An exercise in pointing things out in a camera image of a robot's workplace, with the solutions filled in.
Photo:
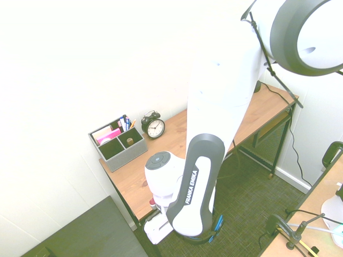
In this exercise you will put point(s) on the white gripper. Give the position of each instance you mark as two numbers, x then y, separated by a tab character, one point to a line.
156	230

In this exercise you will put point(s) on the blue white marker pen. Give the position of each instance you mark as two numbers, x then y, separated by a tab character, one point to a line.
124	123

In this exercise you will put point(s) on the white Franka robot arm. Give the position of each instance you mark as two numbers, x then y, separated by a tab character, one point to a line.
214	80

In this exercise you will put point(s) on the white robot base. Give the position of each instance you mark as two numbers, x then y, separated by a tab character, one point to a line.
333	208

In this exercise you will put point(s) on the grey desk organizer box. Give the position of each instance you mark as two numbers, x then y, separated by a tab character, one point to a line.
126	155

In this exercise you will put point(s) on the small wooden cork stopper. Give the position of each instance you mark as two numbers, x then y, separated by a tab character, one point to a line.
130	142

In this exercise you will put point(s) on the yellow tape strip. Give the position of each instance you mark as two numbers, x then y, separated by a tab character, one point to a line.
308	247

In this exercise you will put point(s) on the beige note pad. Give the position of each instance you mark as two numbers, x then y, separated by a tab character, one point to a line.
101	132

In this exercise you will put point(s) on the orange pencil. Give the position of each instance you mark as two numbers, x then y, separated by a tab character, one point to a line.
133	123

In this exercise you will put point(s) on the pink sticky note pad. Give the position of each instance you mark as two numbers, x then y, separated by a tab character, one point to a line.
108	136

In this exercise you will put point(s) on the black twin-bell alarm clock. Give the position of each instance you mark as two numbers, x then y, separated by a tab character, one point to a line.
154	127

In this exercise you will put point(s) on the black table clamp mount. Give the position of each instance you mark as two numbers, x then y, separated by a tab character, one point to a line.
278	227

